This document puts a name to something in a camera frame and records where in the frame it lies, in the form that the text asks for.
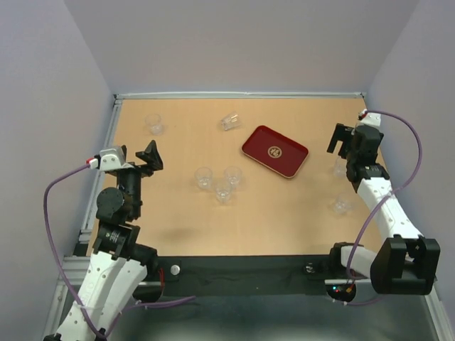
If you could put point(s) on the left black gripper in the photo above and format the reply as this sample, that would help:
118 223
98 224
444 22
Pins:
152 155

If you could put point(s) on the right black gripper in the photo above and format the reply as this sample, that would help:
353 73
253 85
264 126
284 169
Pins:
341 133

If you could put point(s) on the clear glass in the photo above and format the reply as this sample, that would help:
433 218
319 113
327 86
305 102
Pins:
204 178
233 175
154 124
343 204
339 168
223 191
231 121

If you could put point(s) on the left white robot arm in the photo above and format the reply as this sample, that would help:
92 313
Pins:
117 263

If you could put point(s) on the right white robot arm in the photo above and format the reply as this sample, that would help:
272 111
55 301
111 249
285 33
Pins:
407 261

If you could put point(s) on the red rectangular tray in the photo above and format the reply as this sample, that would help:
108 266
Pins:
275 151

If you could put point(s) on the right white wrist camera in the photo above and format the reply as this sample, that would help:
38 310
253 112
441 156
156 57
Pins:
369 118

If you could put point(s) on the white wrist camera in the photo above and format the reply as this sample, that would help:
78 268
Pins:
369 118
109 159

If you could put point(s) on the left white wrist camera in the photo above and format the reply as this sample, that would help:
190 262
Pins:
109 159

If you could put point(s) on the aluminium table frame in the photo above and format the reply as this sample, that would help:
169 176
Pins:
193 137

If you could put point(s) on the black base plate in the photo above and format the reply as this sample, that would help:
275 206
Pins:
181 276

